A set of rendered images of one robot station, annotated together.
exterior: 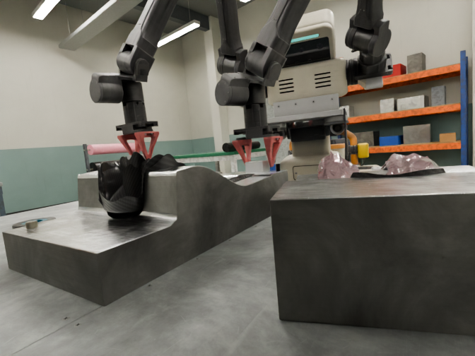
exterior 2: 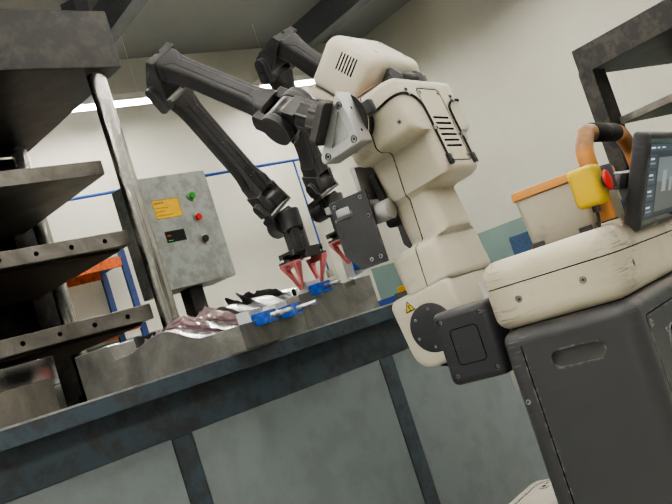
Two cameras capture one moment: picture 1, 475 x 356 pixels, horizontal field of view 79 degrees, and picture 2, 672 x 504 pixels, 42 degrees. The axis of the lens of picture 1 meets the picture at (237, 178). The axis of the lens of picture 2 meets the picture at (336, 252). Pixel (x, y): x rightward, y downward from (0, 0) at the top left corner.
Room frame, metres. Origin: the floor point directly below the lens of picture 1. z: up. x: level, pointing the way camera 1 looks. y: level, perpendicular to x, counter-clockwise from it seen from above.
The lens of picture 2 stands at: (1.29, -2.18, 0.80)
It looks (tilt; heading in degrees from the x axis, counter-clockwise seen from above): 4 degrees up; 102
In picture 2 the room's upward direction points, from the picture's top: 18 degrees counter-clockwise
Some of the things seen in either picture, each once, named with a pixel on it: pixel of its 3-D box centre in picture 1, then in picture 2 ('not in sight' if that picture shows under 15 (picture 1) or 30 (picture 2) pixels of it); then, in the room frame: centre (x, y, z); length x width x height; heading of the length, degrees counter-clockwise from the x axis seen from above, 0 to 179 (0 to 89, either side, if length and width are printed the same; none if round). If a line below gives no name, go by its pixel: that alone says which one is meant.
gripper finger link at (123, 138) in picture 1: (136, 143); not in sight; (0.80, 0.27, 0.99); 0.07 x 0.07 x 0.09; 56
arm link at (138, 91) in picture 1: (129, 92); (334, 204); (0.79, 0.26, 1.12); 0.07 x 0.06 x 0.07; 139
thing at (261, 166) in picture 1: (266, 169); (322, 287); (0.77, -0.08, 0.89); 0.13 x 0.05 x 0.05; 146
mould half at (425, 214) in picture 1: (381, 199); (191, 343); (0.45, -0.22, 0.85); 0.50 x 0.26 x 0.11; 163
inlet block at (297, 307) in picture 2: not in sight; (294, 309); (0.72, -0.24, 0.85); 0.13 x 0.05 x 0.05; 163
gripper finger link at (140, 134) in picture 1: (142, 143); (347, 247); (0.79, 0.25, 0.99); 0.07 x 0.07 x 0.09; 56
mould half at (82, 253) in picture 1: (177, 197); (279, 313); (0.58, 0.12, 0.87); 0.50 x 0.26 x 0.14; 146
